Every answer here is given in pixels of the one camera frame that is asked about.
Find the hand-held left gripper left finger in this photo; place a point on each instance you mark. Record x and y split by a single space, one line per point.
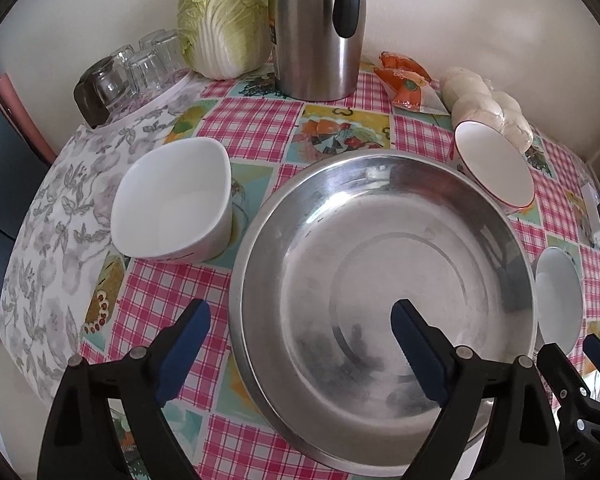
180 352

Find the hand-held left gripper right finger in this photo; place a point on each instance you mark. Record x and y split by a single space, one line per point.
420 355

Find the plain white round bowl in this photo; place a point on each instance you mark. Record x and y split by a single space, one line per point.
560 300

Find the large steel basin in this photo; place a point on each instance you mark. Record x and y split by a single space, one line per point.
330 270

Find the white square bowl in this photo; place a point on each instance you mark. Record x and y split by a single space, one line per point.
172 205

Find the red-rimmed white bowl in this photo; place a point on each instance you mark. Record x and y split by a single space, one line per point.
495 167

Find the grey floral cloth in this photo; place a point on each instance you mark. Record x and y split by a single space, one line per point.
55 220

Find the dark blue chair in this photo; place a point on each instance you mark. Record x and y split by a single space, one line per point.
5 195

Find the pink checkered tablecloth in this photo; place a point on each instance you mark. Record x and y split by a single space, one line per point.
260 125

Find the orange snack packet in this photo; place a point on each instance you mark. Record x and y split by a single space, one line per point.
410 92
405 66

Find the pack of white buns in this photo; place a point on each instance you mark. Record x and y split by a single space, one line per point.
490 100

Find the clear glass tumbler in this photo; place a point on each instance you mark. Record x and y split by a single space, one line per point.
145 72
169 52
122 55
111 87

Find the pink board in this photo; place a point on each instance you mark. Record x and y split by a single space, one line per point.
25 120

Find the stainless steel thermos jug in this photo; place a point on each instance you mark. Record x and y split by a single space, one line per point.
310 35

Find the napa cabbage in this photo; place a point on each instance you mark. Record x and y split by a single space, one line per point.
222 15

